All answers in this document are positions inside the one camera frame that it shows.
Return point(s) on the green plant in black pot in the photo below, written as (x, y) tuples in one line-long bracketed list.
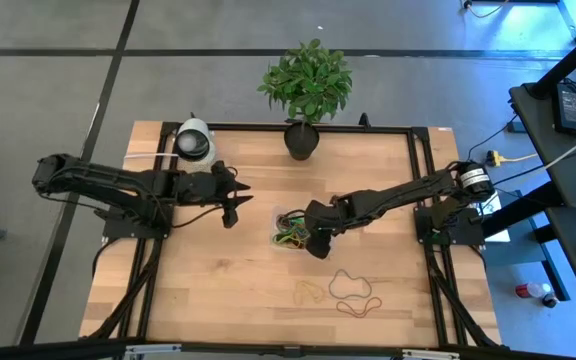
[(308, 80)]

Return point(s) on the clear plastic bin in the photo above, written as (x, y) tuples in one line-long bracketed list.
[(274, 250)]

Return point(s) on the yellow power plug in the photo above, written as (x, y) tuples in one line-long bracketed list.
[(494, 158)]

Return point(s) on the white paper sheet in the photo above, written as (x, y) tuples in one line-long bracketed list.
[(500, 236)]

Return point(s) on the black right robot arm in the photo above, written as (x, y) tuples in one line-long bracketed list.
[(398, 197)]

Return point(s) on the teal rubber band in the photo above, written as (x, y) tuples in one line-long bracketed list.
[(331, 287)]

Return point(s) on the plastic bottle with red label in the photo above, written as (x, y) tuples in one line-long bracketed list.
[(530, 290)]

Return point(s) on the yellow rubber band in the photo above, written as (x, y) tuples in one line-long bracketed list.
[(298, 295), (293, 244)]

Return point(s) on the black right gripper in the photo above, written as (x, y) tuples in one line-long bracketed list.
[(320, 220)]

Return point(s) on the black crossbeam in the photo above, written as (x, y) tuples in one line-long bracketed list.
[(43, 350)]

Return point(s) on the small dark floor box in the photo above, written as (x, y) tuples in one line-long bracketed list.
[(516, 126)]

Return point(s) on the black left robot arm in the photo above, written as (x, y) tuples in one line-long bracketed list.
[(108, 180)]

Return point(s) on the green rubber band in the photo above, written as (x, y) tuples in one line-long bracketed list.
[(292, 232)]

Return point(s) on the black power adapter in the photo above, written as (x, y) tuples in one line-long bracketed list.
[(571, 108)]

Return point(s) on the black desk leg frame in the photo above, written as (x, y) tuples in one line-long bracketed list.
[(555, 270)]

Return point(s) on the black diagonal pole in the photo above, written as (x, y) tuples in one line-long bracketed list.
[(568, 62)]

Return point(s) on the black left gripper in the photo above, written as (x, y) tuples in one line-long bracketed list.
[(200, 189)]

